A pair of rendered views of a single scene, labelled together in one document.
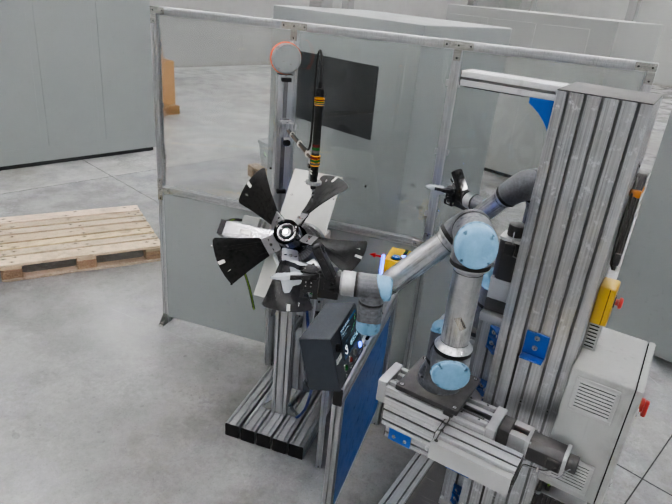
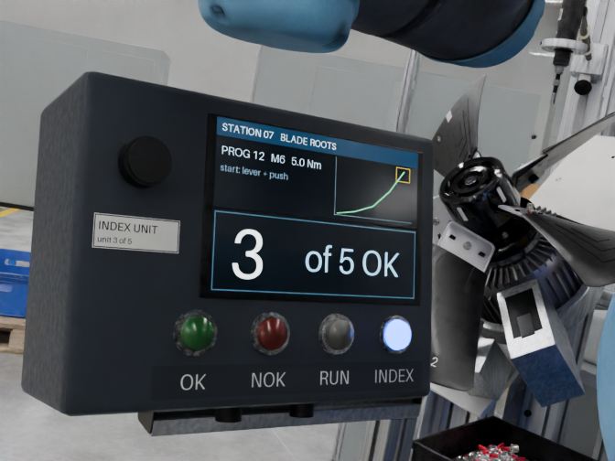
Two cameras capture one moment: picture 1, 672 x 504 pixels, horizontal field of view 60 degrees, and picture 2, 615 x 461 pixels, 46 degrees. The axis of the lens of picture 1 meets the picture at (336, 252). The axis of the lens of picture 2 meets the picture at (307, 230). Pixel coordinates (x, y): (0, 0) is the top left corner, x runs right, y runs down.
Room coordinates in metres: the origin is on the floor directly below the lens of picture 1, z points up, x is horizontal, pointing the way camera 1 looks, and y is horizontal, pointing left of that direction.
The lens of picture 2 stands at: (1.28, -0.37, 1.23)
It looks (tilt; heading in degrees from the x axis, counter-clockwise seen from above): 7 degrees down; 40
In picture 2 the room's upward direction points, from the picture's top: 10 degrees clockwise
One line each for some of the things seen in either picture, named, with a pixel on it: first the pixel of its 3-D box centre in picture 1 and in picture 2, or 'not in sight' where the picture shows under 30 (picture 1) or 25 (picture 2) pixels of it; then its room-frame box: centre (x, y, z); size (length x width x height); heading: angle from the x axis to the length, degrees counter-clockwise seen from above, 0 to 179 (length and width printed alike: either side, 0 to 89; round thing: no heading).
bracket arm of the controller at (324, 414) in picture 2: not in sight; (294, 400); (1.70, -0.03, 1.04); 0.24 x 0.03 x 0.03; 163
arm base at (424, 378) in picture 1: (441, 369); not in sight; (1.64, -0.39, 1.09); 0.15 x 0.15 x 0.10
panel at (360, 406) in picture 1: (361, 404); not in sight; (2.21, -0.19, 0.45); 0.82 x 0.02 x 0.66; 163
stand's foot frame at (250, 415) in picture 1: (286, 405); not in sight; (2.64, 0.20, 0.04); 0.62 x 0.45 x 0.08; 163
